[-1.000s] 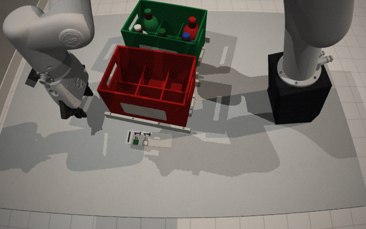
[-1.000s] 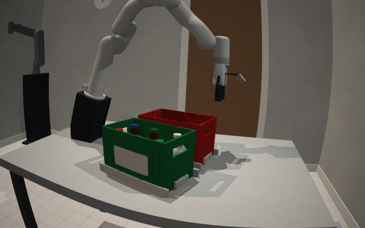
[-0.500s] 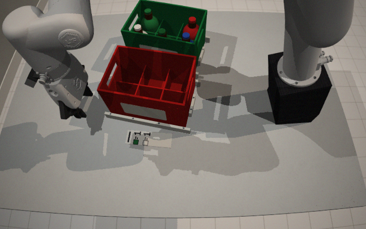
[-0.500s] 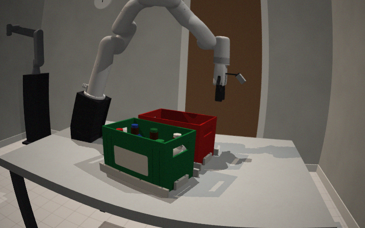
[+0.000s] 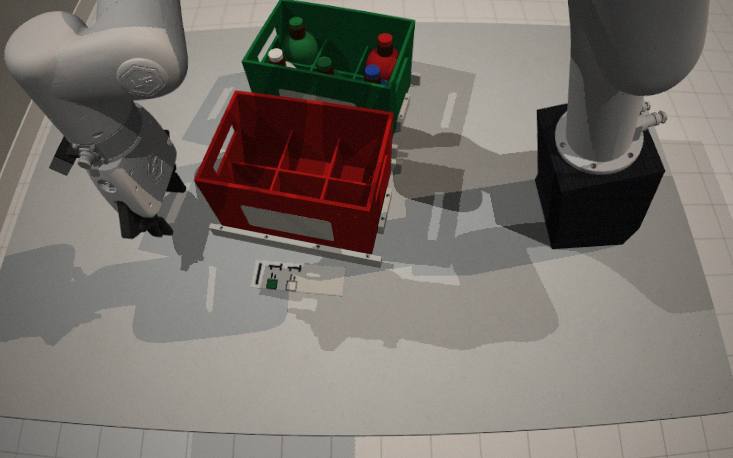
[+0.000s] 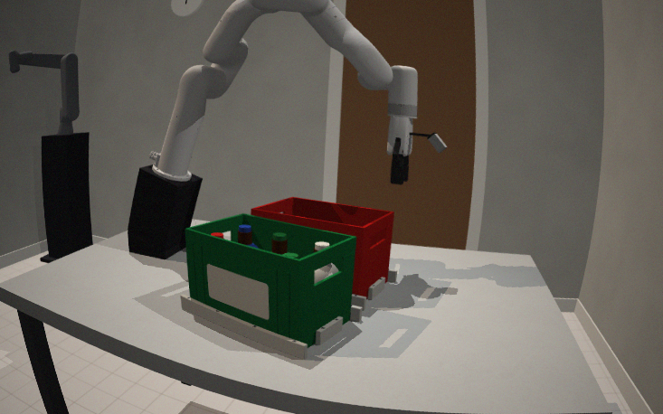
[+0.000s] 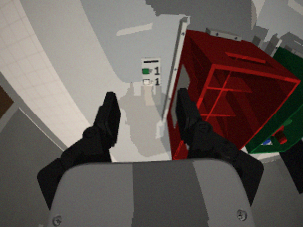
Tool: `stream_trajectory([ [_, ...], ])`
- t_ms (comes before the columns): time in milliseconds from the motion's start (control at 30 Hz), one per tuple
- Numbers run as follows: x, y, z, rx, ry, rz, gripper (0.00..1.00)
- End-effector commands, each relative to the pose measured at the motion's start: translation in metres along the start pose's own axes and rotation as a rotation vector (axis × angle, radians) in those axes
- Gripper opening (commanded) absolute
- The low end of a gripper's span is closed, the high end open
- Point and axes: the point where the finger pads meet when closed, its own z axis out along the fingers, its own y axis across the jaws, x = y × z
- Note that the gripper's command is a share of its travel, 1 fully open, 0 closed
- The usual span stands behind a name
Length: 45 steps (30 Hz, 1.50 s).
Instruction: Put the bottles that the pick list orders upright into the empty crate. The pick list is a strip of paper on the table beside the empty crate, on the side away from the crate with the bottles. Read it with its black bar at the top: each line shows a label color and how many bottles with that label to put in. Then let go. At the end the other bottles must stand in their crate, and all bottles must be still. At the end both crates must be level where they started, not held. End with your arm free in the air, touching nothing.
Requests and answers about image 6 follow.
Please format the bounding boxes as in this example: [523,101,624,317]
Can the red plastic crate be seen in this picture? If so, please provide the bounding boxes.
[263,197,394,299]

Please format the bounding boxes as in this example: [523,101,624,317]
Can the white bottle with grey label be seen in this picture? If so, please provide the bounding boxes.
[314,242,339,284]

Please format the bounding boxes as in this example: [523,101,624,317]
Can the green plastic crate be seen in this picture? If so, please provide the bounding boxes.
[188,213,356,347]

